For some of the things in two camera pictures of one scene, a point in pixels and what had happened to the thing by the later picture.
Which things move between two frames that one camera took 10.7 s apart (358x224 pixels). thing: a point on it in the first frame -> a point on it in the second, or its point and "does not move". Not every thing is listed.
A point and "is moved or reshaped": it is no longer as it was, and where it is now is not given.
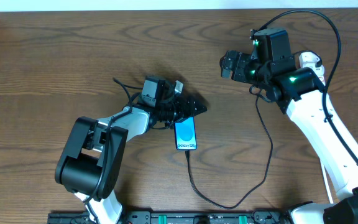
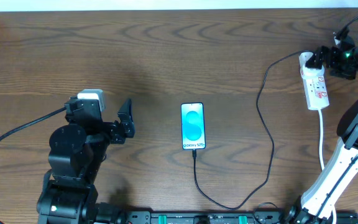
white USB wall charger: [307, 59] does not move
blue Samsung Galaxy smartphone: [186, 134] is moved or reshaped
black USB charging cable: [258, 184] is moved or reshaped
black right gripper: [234, 66] -> [331, 55]
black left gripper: [178, 109] -> [117, 131]
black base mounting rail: [176, 217] does not move
